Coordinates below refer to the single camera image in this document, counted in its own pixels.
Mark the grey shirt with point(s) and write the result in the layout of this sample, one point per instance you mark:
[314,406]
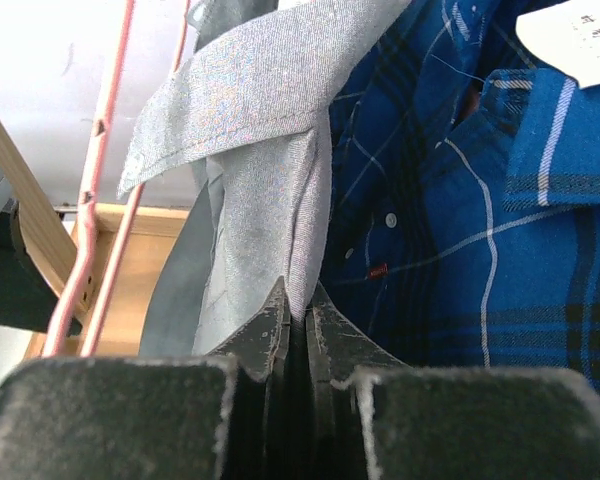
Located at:
[249,114]

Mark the wooden clothes rack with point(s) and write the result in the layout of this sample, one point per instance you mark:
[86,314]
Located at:
[64,261]

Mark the pink wire hanger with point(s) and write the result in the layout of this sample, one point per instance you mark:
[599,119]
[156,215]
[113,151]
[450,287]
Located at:
[127,265]

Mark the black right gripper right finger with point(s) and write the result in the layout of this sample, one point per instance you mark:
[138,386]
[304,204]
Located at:
[335,349]

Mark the white paper price tag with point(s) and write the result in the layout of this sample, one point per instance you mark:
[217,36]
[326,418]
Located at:
[566,36]

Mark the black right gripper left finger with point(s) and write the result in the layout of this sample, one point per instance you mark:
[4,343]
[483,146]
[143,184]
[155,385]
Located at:
[248,389]

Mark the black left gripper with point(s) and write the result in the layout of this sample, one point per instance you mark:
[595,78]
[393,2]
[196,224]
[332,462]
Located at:
[26,300]

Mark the blue plaid shirt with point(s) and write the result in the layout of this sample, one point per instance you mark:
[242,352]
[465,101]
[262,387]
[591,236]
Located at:
[465,219]

